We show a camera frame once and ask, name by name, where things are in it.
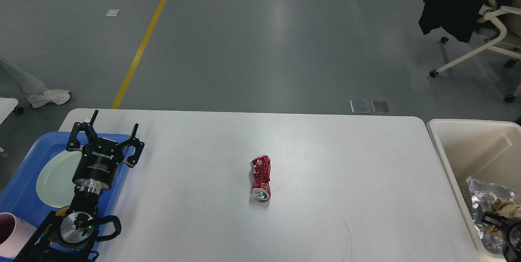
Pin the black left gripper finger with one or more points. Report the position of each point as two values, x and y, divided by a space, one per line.
129 151
94 142

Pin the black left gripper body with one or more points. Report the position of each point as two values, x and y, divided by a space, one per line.
99 164

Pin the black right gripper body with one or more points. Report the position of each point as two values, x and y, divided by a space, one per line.
512 236

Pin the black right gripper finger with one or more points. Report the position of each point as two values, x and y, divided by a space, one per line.
493 219

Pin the brown paper ball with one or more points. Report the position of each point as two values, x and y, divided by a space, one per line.
506 209

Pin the aluminium foil sheet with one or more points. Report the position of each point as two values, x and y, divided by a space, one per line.
478 195

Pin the light green plate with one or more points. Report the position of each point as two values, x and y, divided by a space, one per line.
54 183

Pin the teal mug yellow inside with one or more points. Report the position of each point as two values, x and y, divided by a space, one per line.
62 212

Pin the crushed red soda can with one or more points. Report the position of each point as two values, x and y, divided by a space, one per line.
260 168

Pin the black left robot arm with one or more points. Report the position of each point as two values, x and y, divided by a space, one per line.
72 237

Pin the beige plastic bin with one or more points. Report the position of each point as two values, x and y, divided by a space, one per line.
487 150

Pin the blue plastic tray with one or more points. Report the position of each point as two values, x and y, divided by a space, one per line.
20 196

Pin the white chair at left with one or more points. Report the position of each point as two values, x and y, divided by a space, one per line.
9 106

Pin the pink ribbed cup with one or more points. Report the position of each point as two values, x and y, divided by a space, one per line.
14 234

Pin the white paper scrap on floor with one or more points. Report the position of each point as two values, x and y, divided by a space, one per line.
112 12

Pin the grey floor plate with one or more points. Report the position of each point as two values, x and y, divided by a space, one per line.
360 107
380 106

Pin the grey white office chair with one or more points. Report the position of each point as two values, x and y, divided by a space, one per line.
501 32

